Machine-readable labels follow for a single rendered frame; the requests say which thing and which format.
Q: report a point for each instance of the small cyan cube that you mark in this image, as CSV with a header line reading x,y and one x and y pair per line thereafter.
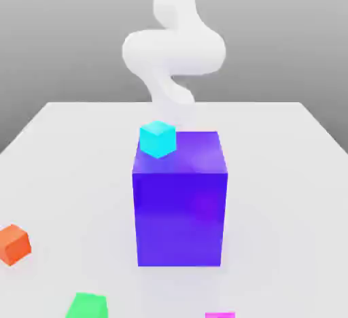
x,y
157,140

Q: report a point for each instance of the small magenta cube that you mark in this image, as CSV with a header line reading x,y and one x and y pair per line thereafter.
x,y
220,315

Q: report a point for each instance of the large purple box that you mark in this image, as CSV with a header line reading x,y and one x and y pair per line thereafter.
x,y
179,214

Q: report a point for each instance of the small green cube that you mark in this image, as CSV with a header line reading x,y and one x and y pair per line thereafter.
x,y
88,307

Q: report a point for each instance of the small orange cube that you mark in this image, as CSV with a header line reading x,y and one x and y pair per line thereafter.
x,y
13,244

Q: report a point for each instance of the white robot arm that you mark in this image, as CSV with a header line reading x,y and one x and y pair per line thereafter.
x,y
174,51

